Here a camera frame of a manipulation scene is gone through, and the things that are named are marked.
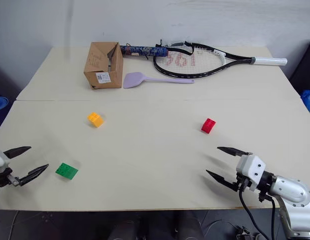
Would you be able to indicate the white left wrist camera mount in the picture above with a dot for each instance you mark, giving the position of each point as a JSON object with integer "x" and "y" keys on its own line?
{"x": 0, "y": 160}

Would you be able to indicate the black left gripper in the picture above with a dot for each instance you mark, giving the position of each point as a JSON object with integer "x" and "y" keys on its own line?
{"x": 4, "y": 178}

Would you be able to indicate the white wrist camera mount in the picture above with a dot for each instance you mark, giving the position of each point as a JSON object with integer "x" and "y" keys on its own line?
{"x": 0, "y": 160}
{"x": 252, "y": 167}

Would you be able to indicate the blue plastic bag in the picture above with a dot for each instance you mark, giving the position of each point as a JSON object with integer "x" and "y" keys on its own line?
{"x": 308, "y": 98}

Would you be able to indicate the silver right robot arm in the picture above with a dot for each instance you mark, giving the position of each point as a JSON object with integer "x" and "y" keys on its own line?
{"x": 292, "y": 190}

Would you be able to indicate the green toy brick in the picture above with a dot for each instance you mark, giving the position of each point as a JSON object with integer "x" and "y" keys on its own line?
{"x": 66, "y": 170}

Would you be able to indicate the blue patterned wrapped tube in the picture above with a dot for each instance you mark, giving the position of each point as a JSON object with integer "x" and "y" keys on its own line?
{"x": 142, "y": 50}

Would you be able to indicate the brown cardboard box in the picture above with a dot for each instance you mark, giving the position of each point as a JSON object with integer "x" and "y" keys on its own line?
{"x": 104, "y": 75}

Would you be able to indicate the purple silicone spatula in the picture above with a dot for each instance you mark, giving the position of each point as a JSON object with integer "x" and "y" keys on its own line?
{"x": 131, "y": 80}

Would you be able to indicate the blue round container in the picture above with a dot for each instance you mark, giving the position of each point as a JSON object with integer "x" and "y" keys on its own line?
{"x": 0, "y": 103}

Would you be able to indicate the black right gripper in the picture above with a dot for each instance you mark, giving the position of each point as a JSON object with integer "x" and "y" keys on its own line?
{"x": 243, "y": 183}

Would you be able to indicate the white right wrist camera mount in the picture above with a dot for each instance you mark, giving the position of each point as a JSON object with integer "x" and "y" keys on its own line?
{"x": 252, "y": 167}

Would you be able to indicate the red toy brick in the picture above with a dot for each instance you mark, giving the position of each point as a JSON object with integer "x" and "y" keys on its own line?
{"x": 208, "y": 125}

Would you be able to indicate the black white tennis racket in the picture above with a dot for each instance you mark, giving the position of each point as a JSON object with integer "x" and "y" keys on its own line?
{"x": 270, "y": 61}

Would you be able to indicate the yellow toy brick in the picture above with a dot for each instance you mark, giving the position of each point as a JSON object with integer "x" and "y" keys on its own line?
{"x": 95, "y": 120}

